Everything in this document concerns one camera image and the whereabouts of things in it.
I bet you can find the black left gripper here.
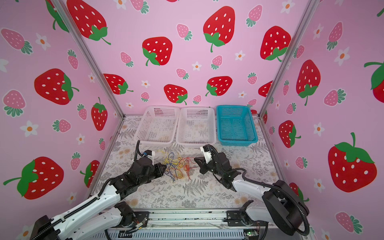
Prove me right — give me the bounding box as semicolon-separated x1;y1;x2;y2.
138;162;168;188

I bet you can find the blue cables tangle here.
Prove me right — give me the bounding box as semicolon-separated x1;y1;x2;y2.
163;152;184;182

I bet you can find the yellow cables tangle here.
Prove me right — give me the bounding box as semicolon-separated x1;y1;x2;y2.
155;149;188;181

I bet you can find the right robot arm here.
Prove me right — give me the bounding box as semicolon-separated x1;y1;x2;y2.
194;151;311;236

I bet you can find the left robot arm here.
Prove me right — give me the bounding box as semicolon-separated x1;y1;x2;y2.
30;147;167;240

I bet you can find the white plastic basket middle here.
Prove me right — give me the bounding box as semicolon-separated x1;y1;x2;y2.
176;107;217;148

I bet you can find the white plastic basket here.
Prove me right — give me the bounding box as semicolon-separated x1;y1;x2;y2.
176;107;217;148
134;106;180;147

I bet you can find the white plastic basket left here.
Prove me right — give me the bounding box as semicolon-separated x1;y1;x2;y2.
134;106;180;147

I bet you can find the teal plastic basket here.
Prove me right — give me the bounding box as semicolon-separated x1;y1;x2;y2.
216;105;258;147

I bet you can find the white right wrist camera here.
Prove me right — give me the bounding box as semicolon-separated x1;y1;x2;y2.
200;144;218;164

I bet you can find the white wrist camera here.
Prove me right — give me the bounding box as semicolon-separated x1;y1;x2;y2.
200;144;218;164
143;150;156;164

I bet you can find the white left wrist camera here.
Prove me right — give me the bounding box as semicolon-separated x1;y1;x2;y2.
143;150;156;164

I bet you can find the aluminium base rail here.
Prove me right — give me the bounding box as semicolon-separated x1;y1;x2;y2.
101;208;271;240

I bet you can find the aluminium frame post left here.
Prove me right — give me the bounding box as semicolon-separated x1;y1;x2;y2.
52;0;125;119

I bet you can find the aluminium frame post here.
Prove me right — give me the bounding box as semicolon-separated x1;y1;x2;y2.
259;0;320;119
52;0;125;119

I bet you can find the aluminium frame post right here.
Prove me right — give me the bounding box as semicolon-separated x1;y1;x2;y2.
259;0;320;119

